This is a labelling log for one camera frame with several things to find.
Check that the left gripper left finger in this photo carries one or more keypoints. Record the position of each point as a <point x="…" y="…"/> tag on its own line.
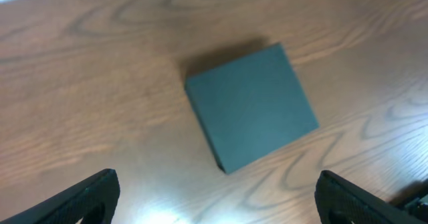
<point x="92" y="200"/>

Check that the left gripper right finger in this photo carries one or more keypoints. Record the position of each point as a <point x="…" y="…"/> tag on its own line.
<point x="340" y="201"/>

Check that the dark green gift box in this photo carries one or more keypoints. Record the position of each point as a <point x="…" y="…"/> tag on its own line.
<point x="250" y="107"/>

